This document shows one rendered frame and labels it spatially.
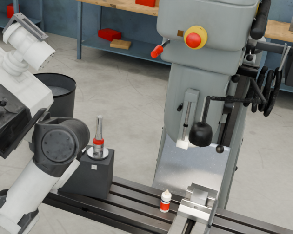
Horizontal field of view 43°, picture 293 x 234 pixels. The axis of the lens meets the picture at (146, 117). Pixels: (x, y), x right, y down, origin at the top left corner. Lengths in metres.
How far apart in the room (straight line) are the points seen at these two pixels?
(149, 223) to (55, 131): 0.80
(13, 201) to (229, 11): 0.73
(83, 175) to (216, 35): 0.88
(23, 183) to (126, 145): 2.70
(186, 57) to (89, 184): 0.75
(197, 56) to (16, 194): 0.64
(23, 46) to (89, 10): 5.27
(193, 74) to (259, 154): 2.79
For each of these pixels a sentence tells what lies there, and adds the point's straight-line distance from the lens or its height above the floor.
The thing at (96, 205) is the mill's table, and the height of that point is 0.93.
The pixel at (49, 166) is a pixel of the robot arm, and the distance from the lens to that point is 0.98.
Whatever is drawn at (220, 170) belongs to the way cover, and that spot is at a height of 0.98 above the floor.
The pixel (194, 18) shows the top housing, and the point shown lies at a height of 1.81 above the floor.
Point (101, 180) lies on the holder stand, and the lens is 1.61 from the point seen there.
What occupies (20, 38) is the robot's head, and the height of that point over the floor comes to 1.75.
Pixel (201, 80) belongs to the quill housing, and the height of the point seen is 1.58.
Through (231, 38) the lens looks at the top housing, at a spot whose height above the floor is 1.77.
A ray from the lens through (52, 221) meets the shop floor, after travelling 2.89.
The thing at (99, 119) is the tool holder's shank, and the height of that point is 1.30.
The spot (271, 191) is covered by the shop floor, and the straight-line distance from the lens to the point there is 3.50.
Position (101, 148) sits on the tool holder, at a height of 1.16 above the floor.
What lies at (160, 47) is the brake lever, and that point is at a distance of 1.07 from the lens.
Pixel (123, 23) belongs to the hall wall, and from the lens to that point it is 6.00.
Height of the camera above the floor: 2.05
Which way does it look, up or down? 29 degrees down
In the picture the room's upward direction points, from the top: 7 degrees clockwise
